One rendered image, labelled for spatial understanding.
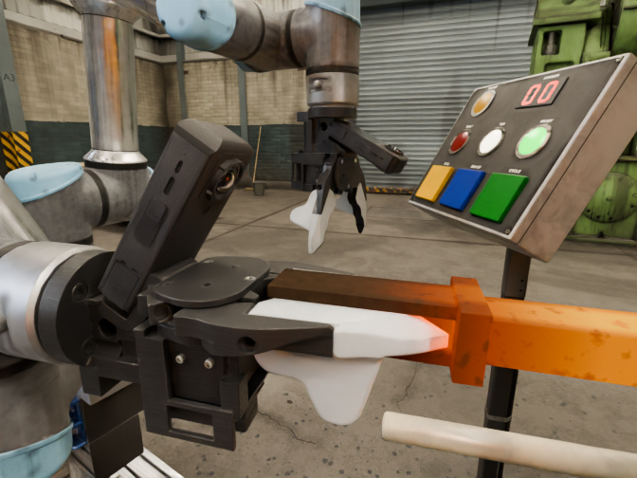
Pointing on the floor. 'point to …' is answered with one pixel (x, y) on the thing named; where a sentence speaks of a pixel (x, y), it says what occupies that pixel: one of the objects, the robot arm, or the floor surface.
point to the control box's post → (518, 267)
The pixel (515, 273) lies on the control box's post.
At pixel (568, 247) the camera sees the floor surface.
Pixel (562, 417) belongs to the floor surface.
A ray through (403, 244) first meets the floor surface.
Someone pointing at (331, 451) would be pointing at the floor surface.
